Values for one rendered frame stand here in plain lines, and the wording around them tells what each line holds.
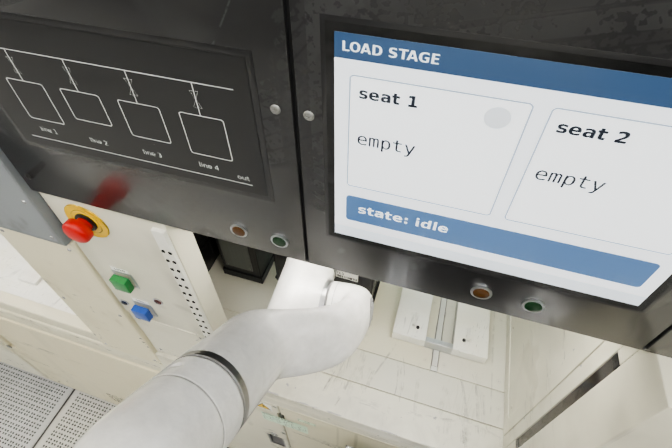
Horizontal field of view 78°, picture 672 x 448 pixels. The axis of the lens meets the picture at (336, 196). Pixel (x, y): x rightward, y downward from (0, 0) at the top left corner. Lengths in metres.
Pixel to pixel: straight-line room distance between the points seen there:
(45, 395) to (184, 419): 1.88
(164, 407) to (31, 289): 1.02
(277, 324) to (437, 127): 0.30
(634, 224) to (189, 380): 0.37
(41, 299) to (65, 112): 0.88
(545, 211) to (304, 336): 0.30
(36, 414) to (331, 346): 1.79
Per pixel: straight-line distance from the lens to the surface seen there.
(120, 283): 0.78
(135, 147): 0.48
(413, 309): 1.04
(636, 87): 0.30
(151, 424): 0.36
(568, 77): 0.29
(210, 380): 0.41
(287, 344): 0.51
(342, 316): 0.55
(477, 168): 0.33
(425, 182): 0.35
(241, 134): 0.38
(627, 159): 0.34
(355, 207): 0.39
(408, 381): 1.01
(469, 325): 1.06
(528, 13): 0.28
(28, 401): 2.27
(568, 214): 0.37
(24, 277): 1.39
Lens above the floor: 1.80
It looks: 46 degrees down
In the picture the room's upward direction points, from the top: straight up
